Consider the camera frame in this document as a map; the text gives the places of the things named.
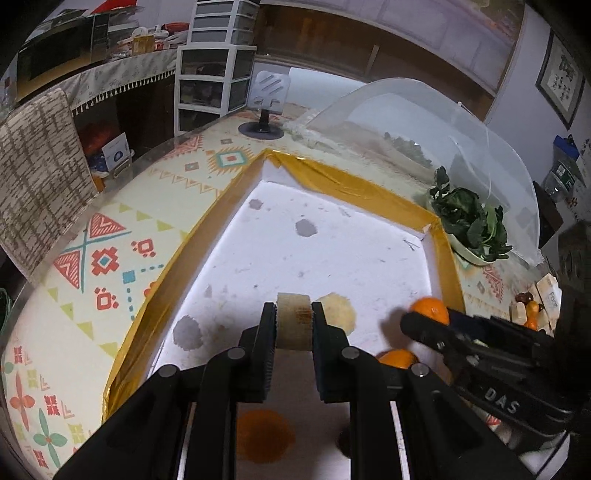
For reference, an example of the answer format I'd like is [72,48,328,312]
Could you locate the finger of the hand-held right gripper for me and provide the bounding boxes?
[400,312,468,365]
[447,308,502,334]

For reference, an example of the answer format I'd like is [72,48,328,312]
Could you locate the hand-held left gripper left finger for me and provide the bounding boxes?
[55,302,278,480]

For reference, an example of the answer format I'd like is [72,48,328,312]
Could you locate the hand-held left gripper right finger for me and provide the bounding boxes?
[311,301,532,480]

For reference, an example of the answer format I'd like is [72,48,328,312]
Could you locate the orange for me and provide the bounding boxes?
[376,349,420,370]
[410,298,450,326]

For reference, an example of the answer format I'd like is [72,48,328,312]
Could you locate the beige cylindrical toy piece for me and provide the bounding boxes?
[276,293,315,352]

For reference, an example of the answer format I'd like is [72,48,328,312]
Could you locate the pale green plate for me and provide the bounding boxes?
[445,231,498,267]

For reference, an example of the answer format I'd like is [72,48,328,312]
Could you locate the small beige box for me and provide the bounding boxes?
[536,273,561,333]

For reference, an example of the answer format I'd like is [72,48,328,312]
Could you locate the bowl of green leaves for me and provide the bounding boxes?
[429,166,513,261]

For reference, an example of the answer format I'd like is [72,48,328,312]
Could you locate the blue lid container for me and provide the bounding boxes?
[551,135,583,186]

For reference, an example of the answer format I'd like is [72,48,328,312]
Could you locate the white mesh food cover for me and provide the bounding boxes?
[295,78,541,268]

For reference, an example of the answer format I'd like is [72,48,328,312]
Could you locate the blue and white box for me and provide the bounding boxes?
[99,133,133,169]

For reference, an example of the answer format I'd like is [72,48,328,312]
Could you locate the white stand on black base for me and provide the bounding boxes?
[238,69,291,139]

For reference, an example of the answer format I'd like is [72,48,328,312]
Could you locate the white plastic drawer unit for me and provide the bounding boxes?
[175,45,257,137]

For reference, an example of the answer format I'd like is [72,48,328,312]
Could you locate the patterned chair cushion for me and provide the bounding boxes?
[0,88,100,282]

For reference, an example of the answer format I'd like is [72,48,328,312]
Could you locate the tasselled shelf cloth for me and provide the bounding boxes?
[9,46,178,121]

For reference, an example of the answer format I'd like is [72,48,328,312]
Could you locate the grey plastic drawer unit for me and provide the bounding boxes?
[188,0,259,47]

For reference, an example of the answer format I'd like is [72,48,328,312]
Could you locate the black microwave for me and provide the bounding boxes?
[16,21,95,90]

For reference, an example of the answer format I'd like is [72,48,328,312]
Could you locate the framed wall picture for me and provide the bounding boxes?
[536,30,586,131]

